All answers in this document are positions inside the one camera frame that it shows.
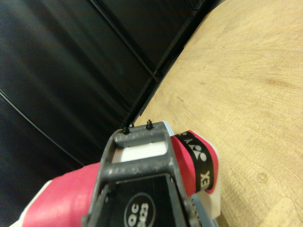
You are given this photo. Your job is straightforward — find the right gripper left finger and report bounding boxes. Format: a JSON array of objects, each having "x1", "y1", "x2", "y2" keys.
[{"x1": 81, "y1": 121, "x2": 202, "y2": 227}]

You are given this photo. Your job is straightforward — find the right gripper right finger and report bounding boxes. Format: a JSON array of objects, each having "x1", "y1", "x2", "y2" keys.
[{"x1": 163, "y1": 121, "x2": 215, "y2": 227}]

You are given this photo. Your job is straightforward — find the black curtain stand pole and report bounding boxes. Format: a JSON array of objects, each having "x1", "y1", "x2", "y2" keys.
[{"x1": 89, "y1": 0, "x2": 160, "y2": 83}]

